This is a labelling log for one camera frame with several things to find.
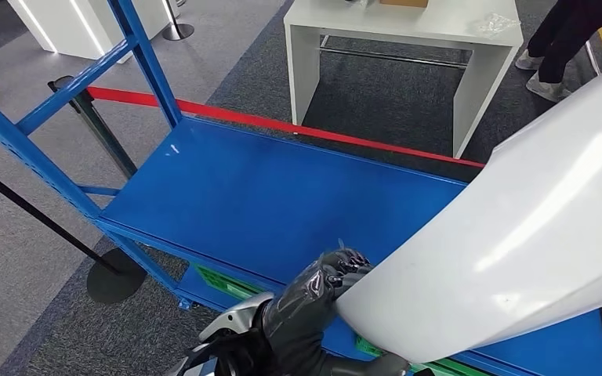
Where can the grey stanchion post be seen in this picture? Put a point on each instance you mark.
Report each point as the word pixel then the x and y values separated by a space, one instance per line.
pixel 106 135

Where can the chrome base stanchion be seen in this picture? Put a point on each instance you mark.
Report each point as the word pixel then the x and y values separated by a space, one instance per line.
pixel 177 31

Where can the green plastic crate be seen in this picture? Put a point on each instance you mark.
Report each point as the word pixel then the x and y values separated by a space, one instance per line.
pixel 368 348
pixel 223 283

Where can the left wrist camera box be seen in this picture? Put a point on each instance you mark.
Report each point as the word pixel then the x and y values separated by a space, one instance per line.
pixel 238 353

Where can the blue metal shelf rack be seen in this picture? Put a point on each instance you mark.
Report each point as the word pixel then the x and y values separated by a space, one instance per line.
pixel 280 207

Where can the clear plastic hand cover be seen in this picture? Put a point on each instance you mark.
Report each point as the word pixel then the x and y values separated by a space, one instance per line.
pixel 306 296

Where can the metal frame stand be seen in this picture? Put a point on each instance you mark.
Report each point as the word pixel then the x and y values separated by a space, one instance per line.
pixel 592 57

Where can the black stanchion with round base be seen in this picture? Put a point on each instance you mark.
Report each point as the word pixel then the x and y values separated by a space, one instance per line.
pixel 116 277

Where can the white table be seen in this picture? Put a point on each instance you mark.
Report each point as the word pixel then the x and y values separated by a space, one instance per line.
pixel 384 20

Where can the clear plastic bag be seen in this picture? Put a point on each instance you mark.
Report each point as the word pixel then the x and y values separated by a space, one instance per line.
pixel 496 23

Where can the person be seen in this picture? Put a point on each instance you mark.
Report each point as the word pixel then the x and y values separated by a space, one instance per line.
pixel 560 36

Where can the red barrier belt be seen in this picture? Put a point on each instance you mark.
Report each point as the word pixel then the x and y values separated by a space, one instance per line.
pixel 228 115

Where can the white display plinth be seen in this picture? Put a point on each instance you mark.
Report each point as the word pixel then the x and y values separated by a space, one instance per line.
pixel 72 26

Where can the white plastic car part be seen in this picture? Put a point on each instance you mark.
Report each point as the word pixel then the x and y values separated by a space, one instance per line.
pixel 514 233

